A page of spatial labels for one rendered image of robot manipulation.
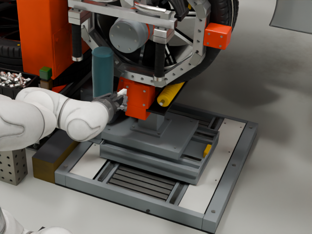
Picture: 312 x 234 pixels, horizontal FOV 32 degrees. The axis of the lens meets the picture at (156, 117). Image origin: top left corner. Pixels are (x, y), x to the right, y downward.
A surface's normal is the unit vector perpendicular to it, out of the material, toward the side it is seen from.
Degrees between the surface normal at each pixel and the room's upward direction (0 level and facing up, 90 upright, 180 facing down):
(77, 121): 57
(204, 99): 0
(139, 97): 90
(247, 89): 0
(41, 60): 90
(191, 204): 0
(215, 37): 90
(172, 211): 90
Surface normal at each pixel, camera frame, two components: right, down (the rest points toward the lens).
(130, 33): -0.37, 0.51
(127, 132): 0.05, -0.83
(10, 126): 0.86, 0.07
